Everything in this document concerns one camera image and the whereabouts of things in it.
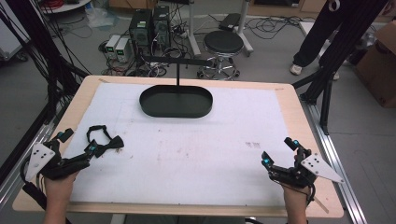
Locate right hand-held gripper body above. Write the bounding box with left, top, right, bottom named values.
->
left=268, top=147, right=346, bottom=189

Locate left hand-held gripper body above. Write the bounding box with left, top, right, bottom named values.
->
left=24, top=138, right=92, bottom=182

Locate black bow tie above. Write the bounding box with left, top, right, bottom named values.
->
left=86, top=124, right=125, bottom=159

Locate person's left hand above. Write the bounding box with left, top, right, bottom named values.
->
left=43, top=171, right=78, bottom=202

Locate person's right hand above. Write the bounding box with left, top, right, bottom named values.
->
left=281, top=183, right=312, bottom=205

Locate white table mat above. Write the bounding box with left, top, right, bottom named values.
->
left=63, top=81, right=296, bottom=207

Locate black stand with oval tray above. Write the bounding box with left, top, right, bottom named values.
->
left=138, top=55, right=215, bottom=119

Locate white power supply unit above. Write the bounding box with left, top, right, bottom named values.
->
left=105, top=34, right=121, bottom=61
left=114, top=37, right=132, bottom=63

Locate black tripod stand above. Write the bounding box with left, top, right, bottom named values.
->
left=291, top=0, right=390, bottom=135

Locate grey equipment case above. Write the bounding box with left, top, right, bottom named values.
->
left=0, top=11, right=30, bottom=63

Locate brown cardboard box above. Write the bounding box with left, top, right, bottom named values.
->
left=354, top=21, right=396, bottom=109

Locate black round stool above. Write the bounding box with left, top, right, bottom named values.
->
left=196, top=30, right=246, bottom=81

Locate clear plastic bag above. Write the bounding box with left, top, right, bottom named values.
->
left=84, top=5, right=120, bottom=30

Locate white table leg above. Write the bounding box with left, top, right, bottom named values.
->
left=235, top=0, right=255, bottom=58
left=186, top=0, right=203, bottom=58

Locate white round table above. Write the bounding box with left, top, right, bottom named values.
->
left=39, top=0, right=93, bottom=15

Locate black computer tower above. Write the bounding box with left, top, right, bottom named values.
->
left=128, top=7, right=154, bottom=49
left=151, top=5, right=172, bottom=49

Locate black flat box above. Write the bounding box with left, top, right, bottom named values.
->
left=218, top=12, right=242, bottom=33

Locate aluminium frame rail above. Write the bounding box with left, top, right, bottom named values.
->
left=299, top=98, right=369, bottom=224
left=0, top=104, right=64, bottom=204

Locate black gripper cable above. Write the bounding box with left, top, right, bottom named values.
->
left=20, top=160, right=49, bottom=213
left=305, top=182, right=318, bottom=207

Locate black stand with cables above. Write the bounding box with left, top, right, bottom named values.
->
left=0, top=0, right=92, bottom=125

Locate tangle of floor cables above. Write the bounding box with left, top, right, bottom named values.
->
left=241, top=14, right=312, bottom=41

